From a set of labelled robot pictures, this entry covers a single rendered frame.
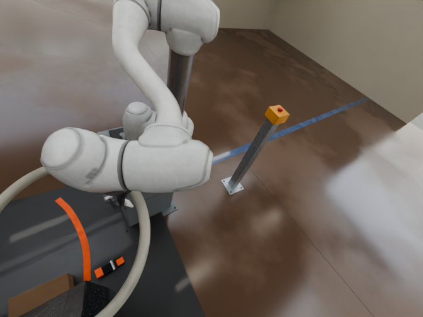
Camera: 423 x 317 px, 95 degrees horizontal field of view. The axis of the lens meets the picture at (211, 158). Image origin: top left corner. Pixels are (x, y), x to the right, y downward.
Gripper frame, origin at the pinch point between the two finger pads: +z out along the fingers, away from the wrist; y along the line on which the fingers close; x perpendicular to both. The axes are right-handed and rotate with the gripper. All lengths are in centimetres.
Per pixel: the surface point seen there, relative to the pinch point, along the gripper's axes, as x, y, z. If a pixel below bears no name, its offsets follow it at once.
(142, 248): 16.8, 6.7, -11.1
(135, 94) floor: -184, -52, 164
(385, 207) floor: 161, -213, 190
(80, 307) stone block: 14, 49, 29
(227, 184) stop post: 4, -61, 147
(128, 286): 21.9, 14.3, -11.1
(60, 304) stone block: 7, 57, 33
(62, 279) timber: -14, 81, 81
